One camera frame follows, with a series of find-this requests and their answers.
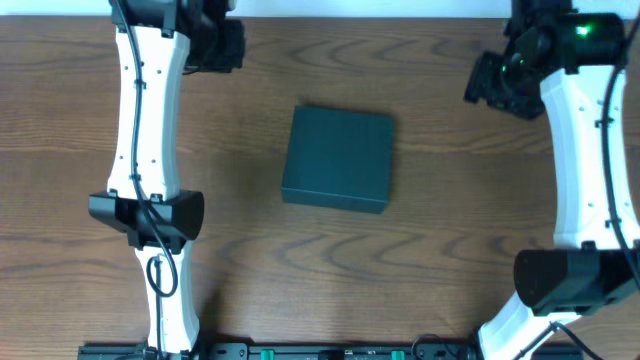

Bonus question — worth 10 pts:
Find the black gift box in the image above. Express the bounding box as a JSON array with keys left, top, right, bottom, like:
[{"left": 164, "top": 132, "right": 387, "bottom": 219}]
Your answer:
[{"left": 281, "top": 105, "right": 394, "bottom": 214}]

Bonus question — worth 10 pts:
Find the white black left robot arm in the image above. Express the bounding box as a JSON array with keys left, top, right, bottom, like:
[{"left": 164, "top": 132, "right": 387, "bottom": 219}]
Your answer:
[{"left": 79, "top": 0, "right": 246, "bottom": 359}]

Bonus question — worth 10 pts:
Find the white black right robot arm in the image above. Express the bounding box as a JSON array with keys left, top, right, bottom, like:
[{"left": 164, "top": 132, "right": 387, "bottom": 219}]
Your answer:
[{"left": 460, "top": 0, "right": 639, "bottom": 359}]

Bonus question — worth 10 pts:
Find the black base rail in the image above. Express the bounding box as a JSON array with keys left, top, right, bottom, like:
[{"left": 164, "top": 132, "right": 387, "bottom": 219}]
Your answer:
[{"left": 77, "top": 341, "right": 585, "bottom": 360}]

